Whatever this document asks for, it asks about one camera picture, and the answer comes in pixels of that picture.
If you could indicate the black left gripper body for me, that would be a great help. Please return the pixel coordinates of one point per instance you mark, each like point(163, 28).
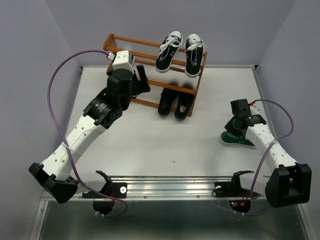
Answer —
point(135, 90)

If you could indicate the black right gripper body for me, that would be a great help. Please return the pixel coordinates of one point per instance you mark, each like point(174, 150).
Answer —
point(230, 126)

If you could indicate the all black sneaker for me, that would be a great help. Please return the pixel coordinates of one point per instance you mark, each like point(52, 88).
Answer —
point(185, 101)
point(167, 98)

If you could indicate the black sneaker white laces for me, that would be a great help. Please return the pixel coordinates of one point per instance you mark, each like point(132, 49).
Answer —
point(171, 44)

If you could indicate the green sneaker white laces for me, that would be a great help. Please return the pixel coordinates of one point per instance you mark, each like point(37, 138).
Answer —
point(133, 59)

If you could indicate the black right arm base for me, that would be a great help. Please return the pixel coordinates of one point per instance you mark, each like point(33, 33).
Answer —
point(231, 188)

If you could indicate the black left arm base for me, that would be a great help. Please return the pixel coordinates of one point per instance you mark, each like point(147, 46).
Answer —
point(104, 184)

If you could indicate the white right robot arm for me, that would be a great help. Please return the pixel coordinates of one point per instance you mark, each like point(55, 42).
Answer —
point(278, 177)

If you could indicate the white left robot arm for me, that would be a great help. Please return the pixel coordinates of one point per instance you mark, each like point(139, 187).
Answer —
point(54, 173)

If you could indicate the orange wooden shoe shelf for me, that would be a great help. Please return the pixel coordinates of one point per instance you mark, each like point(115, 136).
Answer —
point(146, 54)

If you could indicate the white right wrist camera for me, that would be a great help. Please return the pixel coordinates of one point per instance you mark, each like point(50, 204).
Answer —
point(255, 110)

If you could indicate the aluminium mounting rail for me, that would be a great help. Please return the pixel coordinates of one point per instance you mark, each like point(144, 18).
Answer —
point(142, 188)

